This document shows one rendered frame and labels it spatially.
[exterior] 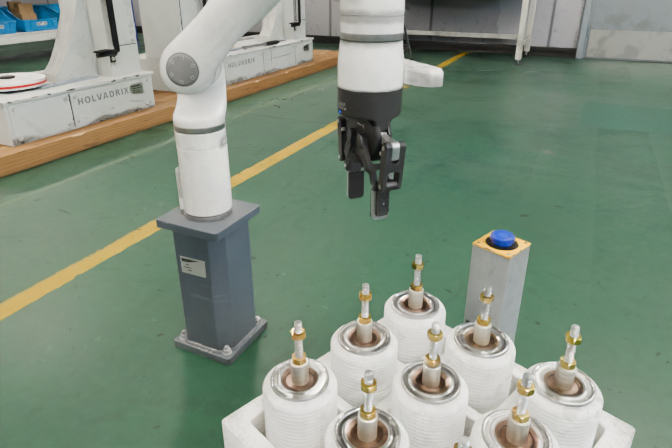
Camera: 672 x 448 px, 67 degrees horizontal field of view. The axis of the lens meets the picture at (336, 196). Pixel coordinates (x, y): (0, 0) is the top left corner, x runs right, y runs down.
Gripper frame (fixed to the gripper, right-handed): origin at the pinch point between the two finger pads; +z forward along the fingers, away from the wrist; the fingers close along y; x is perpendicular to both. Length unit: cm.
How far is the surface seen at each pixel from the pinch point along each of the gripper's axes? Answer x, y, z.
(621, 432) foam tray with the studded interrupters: 26.8, 22.3, 28.8
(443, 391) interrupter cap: 4.6, 13.4, 21.6
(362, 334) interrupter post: -0.5, 0.9, 20.4
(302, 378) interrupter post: -11.0, 5.4, 20.7
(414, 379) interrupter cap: 2.4, 10.2, 21.6
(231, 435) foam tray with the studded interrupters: -20.0, 2.2, 29.8
